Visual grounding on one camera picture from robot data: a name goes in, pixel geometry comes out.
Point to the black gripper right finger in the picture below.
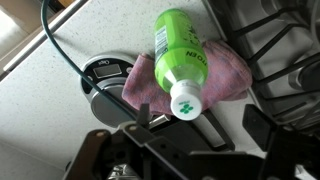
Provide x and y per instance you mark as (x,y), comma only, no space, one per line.
(258,125)

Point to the green plastic bottle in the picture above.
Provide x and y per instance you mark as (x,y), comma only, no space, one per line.
(176,46)

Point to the pink cloth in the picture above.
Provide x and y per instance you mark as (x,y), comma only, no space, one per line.
(226,73)

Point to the white bottle cap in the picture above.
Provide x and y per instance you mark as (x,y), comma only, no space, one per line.
(185,100)

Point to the stainless gas stove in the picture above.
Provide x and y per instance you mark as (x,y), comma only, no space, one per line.
(283,40)

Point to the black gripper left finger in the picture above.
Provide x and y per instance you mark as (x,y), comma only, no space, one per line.
(144,115)

